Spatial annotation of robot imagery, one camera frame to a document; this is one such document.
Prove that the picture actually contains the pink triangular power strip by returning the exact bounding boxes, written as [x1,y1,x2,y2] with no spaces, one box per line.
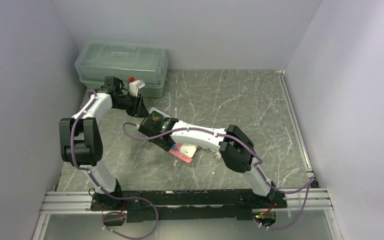
[168,143,193,163]

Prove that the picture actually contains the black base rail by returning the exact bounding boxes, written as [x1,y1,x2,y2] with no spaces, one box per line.
[90,189,288,223]

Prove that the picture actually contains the white multicolour power strip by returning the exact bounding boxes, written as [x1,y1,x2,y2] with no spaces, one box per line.
[148,107,171,122]

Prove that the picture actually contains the green plastic storage box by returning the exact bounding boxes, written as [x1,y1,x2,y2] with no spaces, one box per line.
[74,40,169,99]

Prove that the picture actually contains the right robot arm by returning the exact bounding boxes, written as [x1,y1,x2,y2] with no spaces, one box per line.
[138,116,275,208]

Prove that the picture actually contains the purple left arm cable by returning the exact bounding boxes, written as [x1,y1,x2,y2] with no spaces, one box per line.
[70,89,160,240]

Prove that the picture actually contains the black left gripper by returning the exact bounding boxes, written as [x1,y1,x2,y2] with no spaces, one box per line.
[113,92,151,118]

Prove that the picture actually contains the white plug adapter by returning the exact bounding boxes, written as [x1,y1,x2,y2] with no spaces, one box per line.
[180,143,197,158]

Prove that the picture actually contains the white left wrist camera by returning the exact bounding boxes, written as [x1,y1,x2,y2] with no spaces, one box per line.
[128,76,146,97]

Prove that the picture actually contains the dark green cube socket adapter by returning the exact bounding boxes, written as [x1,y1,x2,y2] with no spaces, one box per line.
[150,110,165,123]

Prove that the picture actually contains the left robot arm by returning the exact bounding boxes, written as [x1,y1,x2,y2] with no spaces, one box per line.
[58,76,149,210]

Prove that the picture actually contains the aluminium frame rail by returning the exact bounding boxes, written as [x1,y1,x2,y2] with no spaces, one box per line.
[37,70,333,240]

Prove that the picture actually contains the white power strip cord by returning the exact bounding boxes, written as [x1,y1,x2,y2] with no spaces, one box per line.
[196,147,224,162]

